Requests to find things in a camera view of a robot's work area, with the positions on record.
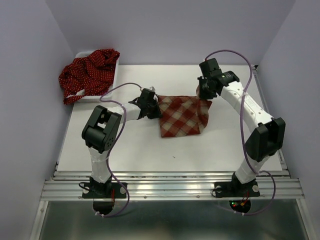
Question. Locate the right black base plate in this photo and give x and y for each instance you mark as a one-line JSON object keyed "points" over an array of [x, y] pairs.
{"points": [[224, 189]]}

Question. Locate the red plaid skirt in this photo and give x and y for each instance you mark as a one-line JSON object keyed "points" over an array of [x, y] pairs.
{"points": [[183, 115]]}

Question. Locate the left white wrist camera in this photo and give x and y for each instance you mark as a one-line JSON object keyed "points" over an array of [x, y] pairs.
{"points": [[149, 88]]}

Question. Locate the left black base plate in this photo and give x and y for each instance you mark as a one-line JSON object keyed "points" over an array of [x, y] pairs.
{"points": [[115, 191]]}

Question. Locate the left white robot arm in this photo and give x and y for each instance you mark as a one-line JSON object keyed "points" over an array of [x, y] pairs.
{"points": [[100, 135]]}

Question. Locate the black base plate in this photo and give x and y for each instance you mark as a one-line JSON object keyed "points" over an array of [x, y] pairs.
{"points": [[224, 189], [115, 191]]}

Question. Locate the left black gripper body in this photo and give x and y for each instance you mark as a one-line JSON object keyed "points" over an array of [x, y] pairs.
{"points": [[153, 111]]}

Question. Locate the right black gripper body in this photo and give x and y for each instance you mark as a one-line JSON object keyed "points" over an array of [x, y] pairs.
{"points": [[205, 92]]}

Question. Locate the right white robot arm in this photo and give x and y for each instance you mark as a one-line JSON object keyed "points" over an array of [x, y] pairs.
{"points": [[266, 132]]}

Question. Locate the red polka dot skirt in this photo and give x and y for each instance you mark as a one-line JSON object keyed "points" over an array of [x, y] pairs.
{"points": [[92, 75]]}

